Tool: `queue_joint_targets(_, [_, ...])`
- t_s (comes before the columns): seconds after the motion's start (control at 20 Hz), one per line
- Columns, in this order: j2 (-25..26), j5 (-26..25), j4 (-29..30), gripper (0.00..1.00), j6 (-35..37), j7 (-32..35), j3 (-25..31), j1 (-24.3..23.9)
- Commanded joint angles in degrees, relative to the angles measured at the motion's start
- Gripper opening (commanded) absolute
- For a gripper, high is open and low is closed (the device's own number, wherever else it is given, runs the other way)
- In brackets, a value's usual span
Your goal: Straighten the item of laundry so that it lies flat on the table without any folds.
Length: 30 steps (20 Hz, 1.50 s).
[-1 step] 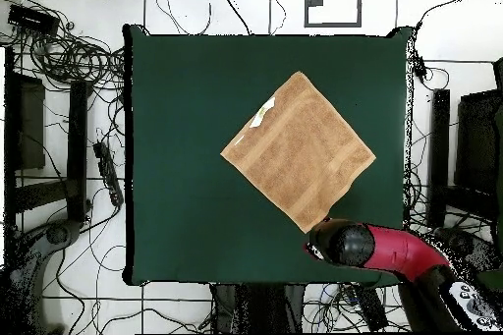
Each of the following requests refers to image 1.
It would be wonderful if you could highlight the black rectangular box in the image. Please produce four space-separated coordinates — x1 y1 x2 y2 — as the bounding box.
7 3 61 34

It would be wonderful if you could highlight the black furniture frame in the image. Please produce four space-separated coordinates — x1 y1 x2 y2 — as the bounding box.
3 46 93 230
426 57 503 230

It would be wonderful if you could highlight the grey chair base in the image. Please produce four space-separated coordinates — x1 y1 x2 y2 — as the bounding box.
433 226 496 269
7 218 84 334

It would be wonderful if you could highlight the black power adapter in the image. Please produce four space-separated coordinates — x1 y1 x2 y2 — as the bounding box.
412 53 430 83

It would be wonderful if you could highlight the black flat box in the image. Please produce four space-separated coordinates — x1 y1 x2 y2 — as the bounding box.
345 283 390 332

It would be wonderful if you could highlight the thin looped black cable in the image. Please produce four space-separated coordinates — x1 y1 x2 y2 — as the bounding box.
155 0 213 36

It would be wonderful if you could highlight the grey rectangular frame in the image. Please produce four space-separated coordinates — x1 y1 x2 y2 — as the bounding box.
304 0 363 28

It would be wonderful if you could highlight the dark green table cloth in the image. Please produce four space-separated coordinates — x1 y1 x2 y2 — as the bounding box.
122 25 414 288

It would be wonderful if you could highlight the orange terry towel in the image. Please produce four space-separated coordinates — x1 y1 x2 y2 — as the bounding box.
219 70 377 235

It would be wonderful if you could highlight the black power strip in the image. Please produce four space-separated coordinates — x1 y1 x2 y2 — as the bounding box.
92 140 125 207

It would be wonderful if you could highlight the straight black cable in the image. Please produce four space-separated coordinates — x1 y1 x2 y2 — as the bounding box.
212 0 252 35

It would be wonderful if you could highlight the tangle of black cables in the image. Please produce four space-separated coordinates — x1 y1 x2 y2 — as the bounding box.
0 0 127 92

